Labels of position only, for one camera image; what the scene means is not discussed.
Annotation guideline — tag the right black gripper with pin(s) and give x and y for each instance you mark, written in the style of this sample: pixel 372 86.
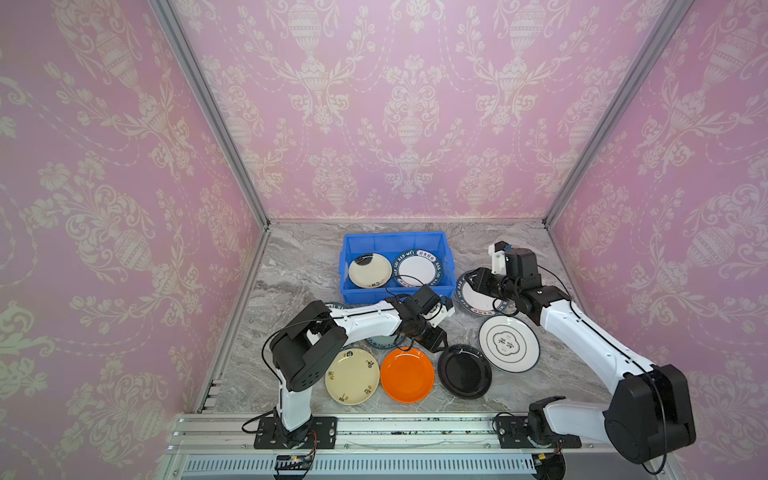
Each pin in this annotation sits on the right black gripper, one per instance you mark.
pixel 487 283

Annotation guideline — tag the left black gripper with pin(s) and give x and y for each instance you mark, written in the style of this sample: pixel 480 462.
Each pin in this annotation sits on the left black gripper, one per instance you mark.
pixel 435 343

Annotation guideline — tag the black plate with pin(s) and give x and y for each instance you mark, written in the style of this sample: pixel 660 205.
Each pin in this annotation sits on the black plate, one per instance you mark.
pixel 464 371

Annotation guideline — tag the white plate quatrefoil emblem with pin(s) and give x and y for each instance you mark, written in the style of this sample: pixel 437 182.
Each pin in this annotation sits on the white plate quatrefoil emblem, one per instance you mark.
pixel 509 344

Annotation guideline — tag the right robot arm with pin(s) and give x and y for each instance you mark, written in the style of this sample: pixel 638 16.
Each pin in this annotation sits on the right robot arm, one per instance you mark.
pixel 650 413

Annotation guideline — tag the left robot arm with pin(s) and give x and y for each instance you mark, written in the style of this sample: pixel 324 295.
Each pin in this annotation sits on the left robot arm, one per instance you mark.
pixel 304 349

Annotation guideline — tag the blue plastic bin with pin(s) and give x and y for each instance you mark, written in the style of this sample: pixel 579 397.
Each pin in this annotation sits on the blue plastic bin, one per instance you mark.
pixel 396 247

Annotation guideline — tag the orange plate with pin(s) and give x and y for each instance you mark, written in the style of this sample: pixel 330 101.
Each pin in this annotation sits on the orange plate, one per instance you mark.
pixel 407 376

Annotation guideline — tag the teal patterned plate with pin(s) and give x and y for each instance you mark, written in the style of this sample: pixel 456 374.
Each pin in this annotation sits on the teal patterned plate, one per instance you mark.
pixel 386 342

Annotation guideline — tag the cream floral plate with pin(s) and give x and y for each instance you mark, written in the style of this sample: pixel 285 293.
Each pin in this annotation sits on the cream floral plate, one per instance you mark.
pixel 353 377

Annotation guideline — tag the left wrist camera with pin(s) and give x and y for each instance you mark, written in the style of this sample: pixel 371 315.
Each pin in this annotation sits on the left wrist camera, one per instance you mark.
pixel 441 311

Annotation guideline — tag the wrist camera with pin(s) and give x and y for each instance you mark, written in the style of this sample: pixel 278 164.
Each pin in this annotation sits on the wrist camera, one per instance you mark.
pixel 497 252
pixel 441 311

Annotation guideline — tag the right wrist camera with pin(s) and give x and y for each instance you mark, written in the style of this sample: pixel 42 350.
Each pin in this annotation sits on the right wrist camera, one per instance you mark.
pixel 497 252

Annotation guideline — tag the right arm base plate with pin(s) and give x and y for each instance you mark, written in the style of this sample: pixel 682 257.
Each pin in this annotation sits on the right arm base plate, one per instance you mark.
pixel 519 432

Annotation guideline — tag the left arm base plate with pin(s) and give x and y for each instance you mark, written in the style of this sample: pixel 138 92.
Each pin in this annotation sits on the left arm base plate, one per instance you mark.
pixel 294 432

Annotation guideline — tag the aluminium front rail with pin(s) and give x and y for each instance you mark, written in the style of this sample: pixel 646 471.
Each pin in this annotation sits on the aluminium front rail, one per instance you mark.
pixel 391 446

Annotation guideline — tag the right aluminium corner post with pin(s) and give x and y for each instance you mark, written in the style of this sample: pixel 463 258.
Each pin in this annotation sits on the right aluminium corner post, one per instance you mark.
pixel 663 29

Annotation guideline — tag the aluminium corner post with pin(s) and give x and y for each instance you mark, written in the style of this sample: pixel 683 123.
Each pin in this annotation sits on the aluminium corner post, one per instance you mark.
pixel 193 72
pixel 663 29

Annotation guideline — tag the left aluminium corner post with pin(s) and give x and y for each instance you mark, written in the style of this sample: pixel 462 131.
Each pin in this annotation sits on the left aluminium corner post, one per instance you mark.
pixel 193 72

